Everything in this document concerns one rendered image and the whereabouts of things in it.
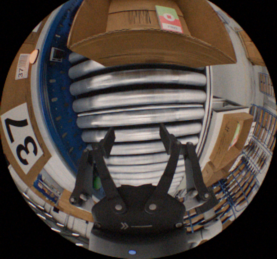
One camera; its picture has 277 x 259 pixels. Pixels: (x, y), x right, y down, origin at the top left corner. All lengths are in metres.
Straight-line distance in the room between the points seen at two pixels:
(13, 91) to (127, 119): 0.38
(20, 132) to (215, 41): 0.53
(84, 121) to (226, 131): 0.60
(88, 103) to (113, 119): 0.10
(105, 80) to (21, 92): 0.28
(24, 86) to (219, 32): 0.51
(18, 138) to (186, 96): 0.51
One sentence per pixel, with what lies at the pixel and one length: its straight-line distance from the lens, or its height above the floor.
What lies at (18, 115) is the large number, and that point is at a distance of 0.30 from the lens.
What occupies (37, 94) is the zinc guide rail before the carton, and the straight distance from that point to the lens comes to 0.27.
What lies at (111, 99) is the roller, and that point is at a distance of 0.27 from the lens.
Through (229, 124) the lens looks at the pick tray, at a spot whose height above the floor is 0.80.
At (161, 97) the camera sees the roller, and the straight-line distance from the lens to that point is 0.27.
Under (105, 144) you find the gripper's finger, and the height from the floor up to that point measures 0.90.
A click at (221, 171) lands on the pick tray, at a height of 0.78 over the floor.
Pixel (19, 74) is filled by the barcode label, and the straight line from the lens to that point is 0.33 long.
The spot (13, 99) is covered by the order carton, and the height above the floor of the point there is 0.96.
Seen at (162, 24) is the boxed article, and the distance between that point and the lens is 0.33.
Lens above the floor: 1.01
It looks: 68 degrees down
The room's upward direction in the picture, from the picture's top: 177 degrees clockwise
